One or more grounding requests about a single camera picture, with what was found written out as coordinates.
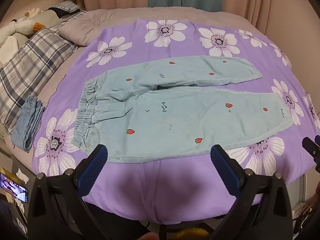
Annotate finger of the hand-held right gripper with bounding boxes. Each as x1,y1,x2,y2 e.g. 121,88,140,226
302,135,320,173

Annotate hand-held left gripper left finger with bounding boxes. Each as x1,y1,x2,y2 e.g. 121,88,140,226
27,144,120,240

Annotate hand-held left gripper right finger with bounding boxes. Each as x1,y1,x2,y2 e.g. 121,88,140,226
207,144,293,240

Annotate light blue strawberry pants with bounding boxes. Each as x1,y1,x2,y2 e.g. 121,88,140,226
71,55,293,164

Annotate person's left hand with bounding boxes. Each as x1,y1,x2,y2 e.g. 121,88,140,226
139,232,159,240

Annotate purple floral blanket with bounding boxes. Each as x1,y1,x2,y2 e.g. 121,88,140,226
32,19,320,227

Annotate crumpled white paper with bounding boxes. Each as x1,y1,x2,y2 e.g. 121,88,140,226
15,169,30,183

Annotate yellow cloth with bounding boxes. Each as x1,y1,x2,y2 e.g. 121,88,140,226
166,227,210,240

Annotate black smartphone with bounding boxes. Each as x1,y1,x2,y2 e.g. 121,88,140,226
0,172,29,203

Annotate folded blue jeans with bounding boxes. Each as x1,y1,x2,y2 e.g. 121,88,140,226
10,96,46,152

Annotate plaid pillow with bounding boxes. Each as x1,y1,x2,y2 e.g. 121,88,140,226
0,27,79,140

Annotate beige quilted pillow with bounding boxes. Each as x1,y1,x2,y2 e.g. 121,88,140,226
59,6,250,47

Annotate white plush goose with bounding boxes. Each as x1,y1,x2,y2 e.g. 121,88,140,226
0,7,62,65

